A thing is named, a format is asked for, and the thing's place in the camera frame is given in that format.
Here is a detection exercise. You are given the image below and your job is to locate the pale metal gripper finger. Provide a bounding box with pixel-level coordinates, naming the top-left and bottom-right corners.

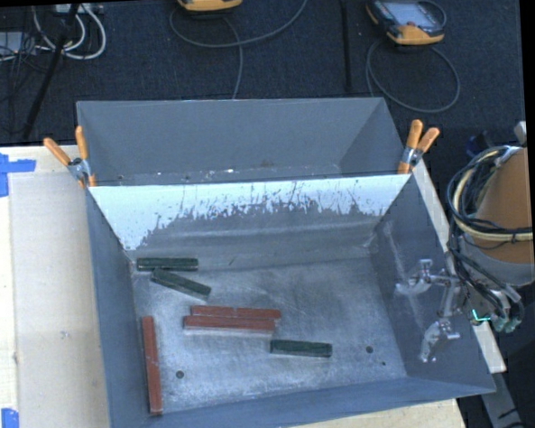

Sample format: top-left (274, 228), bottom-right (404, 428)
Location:
top-left (392, 256), bottom-right (450, 298)
top-left (417, 317), bottom-right (463, 365)

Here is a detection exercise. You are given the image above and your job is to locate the grey metal bin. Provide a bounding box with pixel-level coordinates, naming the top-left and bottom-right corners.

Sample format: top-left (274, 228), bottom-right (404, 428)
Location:
top-left (75, 77), bottom-right (499, 428)

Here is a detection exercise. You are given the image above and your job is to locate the dark green flat block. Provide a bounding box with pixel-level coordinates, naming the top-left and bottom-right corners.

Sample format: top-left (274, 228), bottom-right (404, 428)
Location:
top-left (149, 265), bottom-right (213, 303)
top-left (268, 335), bottom-right (335, 363)
top-left (135, 254), bottom-right (200, 276)

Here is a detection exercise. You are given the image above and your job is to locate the red-brown flat block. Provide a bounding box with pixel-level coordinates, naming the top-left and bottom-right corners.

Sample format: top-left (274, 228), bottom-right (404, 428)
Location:
top-left (189, 299), bottom-right (283, 326)
top-left (140, 315), bottom-right (165, 417)
top-left (181, 310), bottom-right (278, 339)

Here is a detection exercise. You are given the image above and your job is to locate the pale wood flat board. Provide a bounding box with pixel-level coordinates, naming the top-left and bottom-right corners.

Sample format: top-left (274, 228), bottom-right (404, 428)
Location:
top-left (3, 167), bottom-right (112, 428)

